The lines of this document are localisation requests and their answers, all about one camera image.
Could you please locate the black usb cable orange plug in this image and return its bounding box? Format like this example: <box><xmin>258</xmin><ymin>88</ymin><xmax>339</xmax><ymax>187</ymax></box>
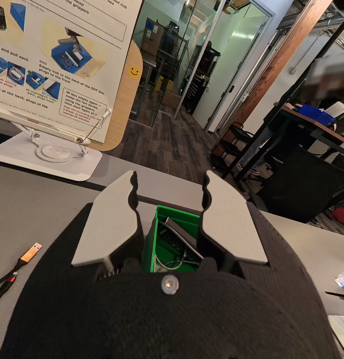
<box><xmin>0</xmin><ymin>243</ymin><xmax>43</xmax><ymax>289</ymax></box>

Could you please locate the black rolling cart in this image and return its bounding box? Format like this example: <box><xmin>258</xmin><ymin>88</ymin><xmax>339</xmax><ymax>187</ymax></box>
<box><xmin>209</xmin><ymin>121</ymin><xmax>255</xmax><ymax>172</ymax></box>

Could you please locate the wire page holder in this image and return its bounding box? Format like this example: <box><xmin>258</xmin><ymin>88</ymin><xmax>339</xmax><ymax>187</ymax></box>
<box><xmin>77</xmin><ymin>109</ymin><xmax>112</xmax><ymax>144</ymax></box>

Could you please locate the black usb hub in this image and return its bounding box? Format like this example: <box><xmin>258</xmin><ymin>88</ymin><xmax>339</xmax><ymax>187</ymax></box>
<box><xmin>156</xmin><ymin>217</ymin><xmax>204</xmax><ymax>261</ymax></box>

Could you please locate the black tool cabinet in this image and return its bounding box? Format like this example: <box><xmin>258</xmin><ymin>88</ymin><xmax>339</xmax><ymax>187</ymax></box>
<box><xmin>180</xmin><ymin>46</ymin><xmax>221</xmax><ymax>113</ymax></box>

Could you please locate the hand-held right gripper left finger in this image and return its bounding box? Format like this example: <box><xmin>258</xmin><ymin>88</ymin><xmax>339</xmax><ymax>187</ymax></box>
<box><xmin>71</xmin><ymin>170</ymin><xmax>145</xmax><ymax>277</ymax></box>

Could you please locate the cardboard box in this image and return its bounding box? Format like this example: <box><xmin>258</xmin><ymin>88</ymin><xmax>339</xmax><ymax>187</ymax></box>
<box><xmin>140</xmin><ymin>17</ymin><xmax>164</xmax><ymax>56</ymax></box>

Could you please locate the wooden post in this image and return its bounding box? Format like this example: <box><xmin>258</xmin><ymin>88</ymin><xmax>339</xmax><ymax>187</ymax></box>
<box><xmin>220</xmin><ymin>0</ymin><xmax>334</xmax><ymax>138</ymax></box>

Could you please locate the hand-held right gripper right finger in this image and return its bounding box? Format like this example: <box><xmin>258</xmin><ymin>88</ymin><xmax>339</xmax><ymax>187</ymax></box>
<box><xmin>197</xmin><ymin>170</ymin><xmax>269</xmax><ymax>272</ymax></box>

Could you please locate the green plastic bin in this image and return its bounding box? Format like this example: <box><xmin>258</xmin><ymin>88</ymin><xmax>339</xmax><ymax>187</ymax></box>
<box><xmin>142</xmin><ymin>205</ymin><xmax>202</xmax><ymax>273</ymax></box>

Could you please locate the blue storage bin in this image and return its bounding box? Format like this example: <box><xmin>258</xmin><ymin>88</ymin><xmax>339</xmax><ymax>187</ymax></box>
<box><xmin>298</xmin><ymin>104</ymin><xmax>336</xmax><ymax>126</ymax></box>

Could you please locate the metal stand bracket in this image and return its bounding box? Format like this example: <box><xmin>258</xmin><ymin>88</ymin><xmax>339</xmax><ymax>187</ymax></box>
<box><xmin>19</xmin><ymin>123</ymin><xmax>89</xmax><ymax>157</ymax></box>

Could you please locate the wooden top desk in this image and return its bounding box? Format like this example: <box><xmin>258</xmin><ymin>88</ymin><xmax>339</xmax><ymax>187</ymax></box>
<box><xmin>274</xmin><ymin>102</ymin><xmax>344</xmax><ymax>160</ymax></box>

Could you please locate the black usb cable red plug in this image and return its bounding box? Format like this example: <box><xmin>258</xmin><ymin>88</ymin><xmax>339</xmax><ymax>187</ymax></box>
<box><xmin>0</xmin><ymin>271</ymin><xmax>19</xmax><ymax>307</ymax></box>

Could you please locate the shiny foil packet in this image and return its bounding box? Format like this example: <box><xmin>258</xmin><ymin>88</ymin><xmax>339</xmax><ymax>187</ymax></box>
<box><xmin>333</xmin><ymin>271</ymin><xmax>344</xmax><ymax>295</ymax></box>

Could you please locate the grey braided usb cable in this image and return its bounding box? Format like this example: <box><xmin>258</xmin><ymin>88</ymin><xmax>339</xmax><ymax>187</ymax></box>
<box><xmin>154</xmin><ymin>224</ymin><xmax>204</xmax><ymax>272</ymax></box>

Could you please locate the yellow floor sign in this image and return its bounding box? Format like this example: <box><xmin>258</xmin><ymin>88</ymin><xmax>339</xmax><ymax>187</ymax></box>
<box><xmin>154</xmin><ymin>75</ymin><xmax>174</xmax><ymax>92</ymax></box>

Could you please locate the black mesh office chair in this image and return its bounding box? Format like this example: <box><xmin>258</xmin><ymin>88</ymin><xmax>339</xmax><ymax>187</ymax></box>
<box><xmin>256</xmin><ymin>145</ymin><xmax>344</xmax><ymax>224</ymax></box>

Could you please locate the printed instruction sheet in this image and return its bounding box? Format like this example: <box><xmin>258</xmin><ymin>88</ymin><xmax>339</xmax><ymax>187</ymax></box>
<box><xmin>0</xmin><ymin>0</ymin><xmax>144</xmax><ymax>144</ymax></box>

